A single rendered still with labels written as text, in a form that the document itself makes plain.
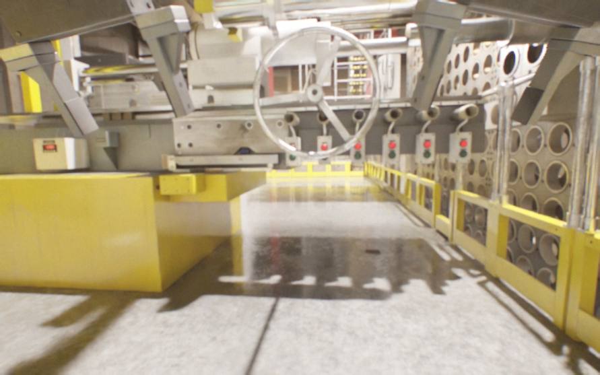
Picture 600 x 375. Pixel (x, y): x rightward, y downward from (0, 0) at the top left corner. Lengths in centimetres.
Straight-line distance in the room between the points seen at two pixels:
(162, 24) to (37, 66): 15
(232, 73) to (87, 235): 114
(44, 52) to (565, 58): 55
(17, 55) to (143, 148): 168
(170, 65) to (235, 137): 144
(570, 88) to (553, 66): 204
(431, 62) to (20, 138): 257
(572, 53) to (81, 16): 49
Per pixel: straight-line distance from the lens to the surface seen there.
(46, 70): 44
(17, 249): 219
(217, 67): 182
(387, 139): 157
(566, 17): 41
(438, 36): 36
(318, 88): 90
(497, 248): 189
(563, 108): 245
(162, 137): 202
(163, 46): 36
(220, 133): 181
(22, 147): 268
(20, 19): 42
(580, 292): 145
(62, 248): 198
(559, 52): 44
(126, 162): 216
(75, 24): 38
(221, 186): 155
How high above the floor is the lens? 69
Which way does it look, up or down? 7 degrees down
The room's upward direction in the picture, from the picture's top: 1 degrees counter-clockwise
